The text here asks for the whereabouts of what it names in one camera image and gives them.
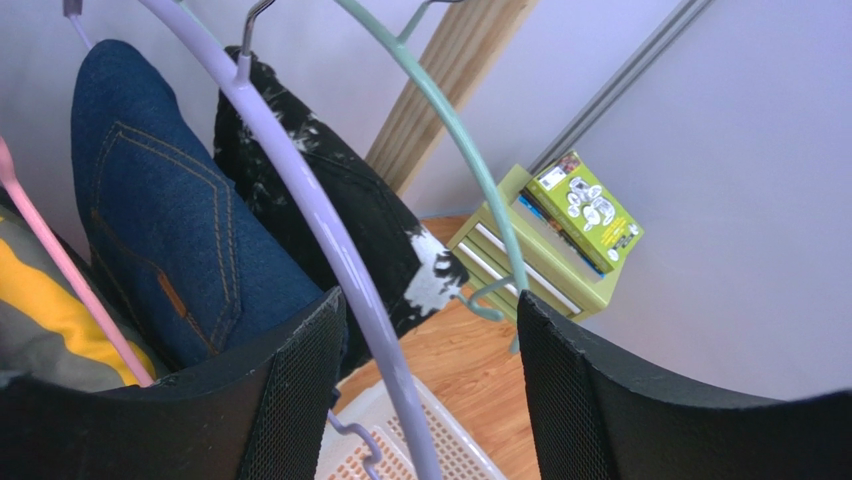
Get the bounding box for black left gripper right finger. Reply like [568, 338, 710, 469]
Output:
[517, 291, 851, 479]

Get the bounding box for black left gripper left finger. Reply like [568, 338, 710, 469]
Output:
[1, 288, 347, 479]

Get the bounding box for lilac plastic hanger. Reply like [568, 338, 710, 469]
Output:
[144, 0, 442, 479]

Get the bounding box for dark blue denim trousers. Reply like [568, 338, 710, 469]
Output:
[70, 40, 323, 369]

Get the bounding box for mint green hanger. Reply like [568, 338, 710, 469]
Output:
[337, 0, 529, 322]

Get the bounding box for black white splattered trousers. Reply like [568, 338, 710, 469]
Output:
[213, 56, 469, 337]

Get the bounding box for grey yellow camouflage trousers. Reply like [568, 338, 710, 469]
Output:
[1, 192, 138, 392]

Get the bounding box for pink hanger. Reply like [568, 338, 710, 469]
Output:
[1, 138, 154, 387]

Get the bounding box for white perforated plastic basket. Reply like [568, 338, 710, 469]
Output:
[314, 375, 508, 480]

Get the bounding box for green drawer cabinet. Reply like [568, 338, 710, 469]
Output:
[450, 165, 623, 322]

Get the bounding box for green cover book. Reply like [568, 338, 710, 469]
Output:
[524, 150, 644, 275]

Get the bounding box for blue book under stack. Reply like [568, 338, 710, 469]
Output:
[512, 195, 605, 282]

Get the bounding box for wooden clothes rack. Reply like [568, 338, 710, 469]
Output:
[366, 0, 538, 194]

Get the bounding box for aluminium corner post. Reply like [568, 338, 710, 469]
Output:
[531, 0, 714, 171]

